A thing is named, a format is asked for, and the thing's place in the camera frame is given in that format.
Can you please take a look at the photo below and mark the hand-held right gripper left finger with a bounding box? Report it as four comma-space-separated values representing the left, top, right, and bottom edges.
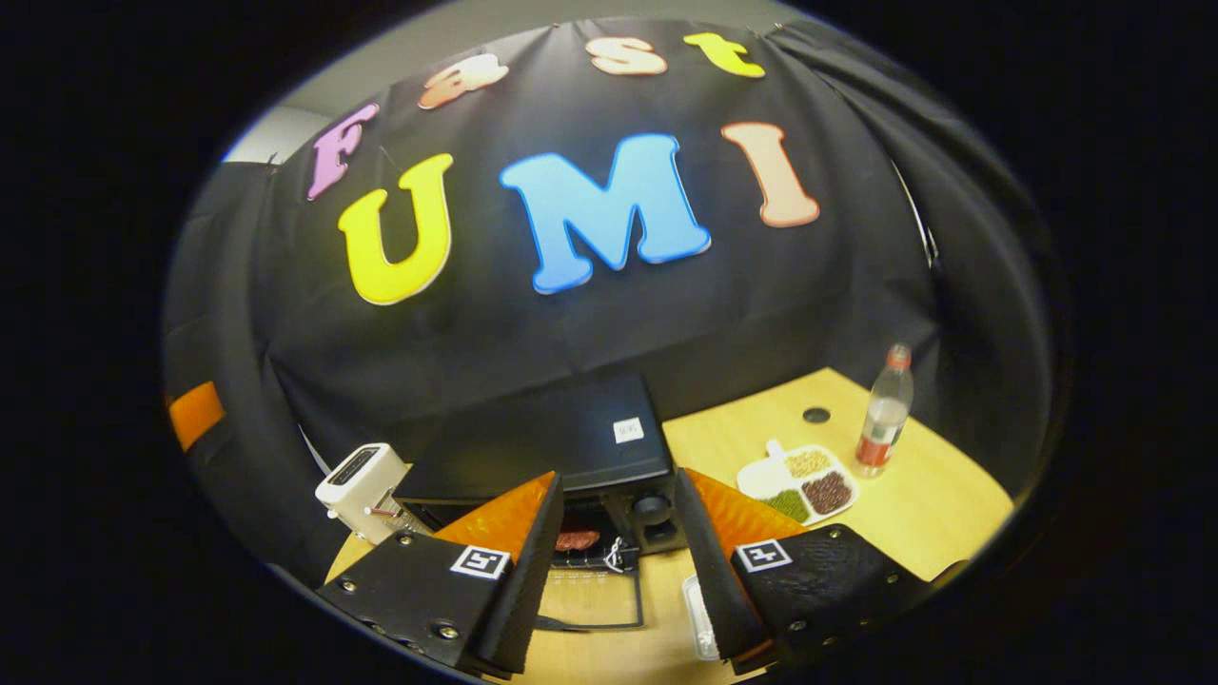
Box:
315, 470, 566, 676

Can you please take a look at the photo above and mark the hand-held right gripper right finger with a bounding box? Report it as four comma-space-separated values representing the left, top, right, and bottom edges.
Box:
672, 466, 943, 667

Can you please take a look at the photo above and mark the black electric oven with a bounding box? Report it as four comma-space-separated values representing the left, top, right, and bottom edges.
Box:
392, 373, 688, 634

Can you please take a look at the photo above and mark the white rectangular tray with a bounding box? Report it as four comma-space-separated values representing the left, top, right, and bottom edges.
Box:
681, 574, 722, 662

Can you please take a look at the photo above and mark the white divided bean plate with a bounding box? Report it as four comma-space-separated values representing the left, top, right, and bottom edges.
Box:
737, 440, 860, 526

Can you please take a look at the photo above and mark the white toaster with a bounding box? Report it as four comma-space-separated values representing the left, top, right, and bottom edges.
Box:
315, 442, 411, 544

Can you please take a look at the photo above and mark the clear plastic bottle red label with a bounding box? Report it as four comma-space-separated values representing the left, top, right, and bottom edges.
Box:
853, 344, 915, 479

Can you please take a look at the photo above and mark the black backdrop cloth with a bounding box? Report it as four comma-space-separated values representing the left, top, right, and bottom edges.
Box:
162, 14, 1062, 586

